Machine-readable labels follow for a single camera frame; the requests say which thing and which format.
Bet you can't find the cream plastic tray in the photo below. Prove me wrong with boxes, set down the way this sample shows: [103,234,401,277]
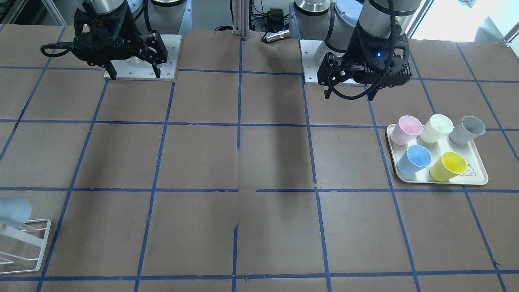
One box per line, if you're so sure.
[385,124,488,185]

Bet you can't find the pale green plastic cup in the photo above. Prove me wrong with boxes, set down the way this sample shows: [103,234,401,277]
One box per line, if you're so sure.
[419,114,454,144]

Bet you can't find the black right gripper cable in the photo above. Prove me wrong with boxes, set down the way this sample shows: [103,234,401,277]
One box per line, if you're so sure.
[40,44,77,58]

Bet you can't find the white wire cup rack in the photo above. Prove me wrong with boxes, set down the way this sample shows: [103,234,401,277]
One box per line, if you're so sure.
[1,219,52,275]

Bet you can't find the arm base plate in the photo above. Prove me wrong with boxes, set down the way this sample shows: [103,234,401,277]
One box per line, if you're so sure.
[300,39,344,85]
[112,34,182,81]

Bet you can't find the light blue plastic cup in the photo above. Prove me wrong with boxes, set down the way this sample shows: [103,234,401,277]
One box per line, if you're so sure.
[0,197,32,231]

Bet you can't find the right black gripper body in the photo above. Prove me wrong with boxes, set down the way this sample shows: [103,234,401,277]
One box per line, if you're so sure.
[71,4,138,65]

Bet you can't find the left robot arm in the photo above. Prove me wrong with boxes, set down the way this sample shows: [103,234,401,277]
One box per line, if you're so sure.
[289,0,420,101]

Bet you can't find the aluminium frame post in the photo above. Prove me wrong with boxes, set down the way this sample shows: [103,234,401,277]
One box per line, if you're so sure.
[231,0,251,40]

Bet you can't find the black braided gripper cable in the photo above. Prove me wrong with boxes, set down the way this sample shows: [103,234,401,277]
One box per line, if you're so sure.
[330,0,400,100]

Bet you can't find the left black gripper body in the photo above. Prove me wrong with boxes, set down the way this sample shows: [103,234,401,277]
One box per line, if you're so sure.
[343,28,413,87]

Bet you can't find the grey plastic cup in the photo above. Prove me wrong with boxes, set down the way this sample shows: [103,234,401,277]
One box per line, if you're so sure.
[449,115,486,145]

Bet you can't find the black power adapter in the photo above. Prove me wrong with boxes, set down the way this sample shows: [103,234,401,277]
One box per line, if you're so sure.
[266,8,285,26]

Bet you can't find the silver cylindrical connector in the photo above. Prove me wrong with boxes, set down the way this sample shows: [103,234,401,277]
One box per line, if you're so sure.
[261,29,291,44]

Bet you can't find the yellow plastic cup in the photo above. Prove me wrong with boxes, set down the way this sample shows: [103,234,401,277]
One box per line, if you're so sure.
[429,151,468,182]

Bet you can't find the pink plastic cup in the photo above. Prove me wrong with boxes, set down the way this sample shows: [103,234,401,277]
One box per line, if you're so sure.
[390,115,423,145]

